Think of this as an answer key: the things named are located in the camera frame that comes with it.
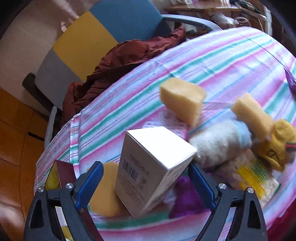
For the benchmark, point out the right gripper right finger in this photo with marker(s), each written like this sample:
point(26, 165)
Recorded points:
point(216, 197)

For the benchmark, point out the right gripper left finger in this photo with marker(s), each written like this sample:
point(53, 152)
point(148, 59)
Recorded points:
point(89, 182)

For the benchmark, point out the purple cloth piece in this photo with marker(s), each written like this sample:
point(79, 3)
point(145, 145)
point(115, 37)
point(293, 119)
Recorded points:
point(187, 200)

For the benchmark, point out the cracker snack packet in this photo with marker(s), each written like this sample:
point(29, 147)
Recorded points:
point(247, 170)

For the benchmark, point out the white blue sock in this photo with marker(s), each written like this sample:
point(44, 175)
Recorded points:
point(220, 143)

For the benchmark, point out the white cardboard box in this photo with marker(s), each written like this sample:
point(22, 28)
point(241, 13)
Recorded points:
point(151, 161)

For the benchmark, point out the tan sponge block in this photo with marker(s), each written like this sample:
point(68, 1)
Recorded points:
point(248, 110)
point(185, 99)

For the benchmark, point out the pink hair roller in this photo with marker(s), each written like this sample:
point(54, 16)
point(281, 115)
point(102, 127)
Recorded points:
point(167, 118)

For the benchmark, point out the yellow sponge block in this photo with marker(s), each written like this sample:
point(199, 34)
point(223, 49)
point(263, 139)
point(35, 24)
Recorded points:
point(104, 201)

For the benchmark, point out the gold tin box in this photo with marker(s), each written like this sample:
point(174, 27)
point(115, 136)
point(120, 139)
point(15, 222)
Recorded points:
point(62, 175)

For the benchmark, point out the red blanket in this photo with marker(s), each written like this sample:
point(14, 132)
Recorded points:
point(282, 225)

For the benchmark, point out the striped bed sheet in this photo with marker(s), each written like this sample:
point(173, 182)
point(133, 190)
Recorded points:
point(233, 83)

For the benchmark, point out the dark red jacket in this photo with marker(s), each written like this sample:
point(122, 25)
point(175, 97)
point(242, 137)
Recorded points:
point(119, 61)

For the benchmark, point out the grey yellow blue chair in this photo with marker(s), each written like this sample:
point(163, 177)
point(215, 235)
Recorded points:
point(76, 53)

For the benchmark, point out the wooden side table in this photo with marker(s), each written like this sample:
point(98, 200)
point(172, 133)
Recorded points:
point(226, 14)

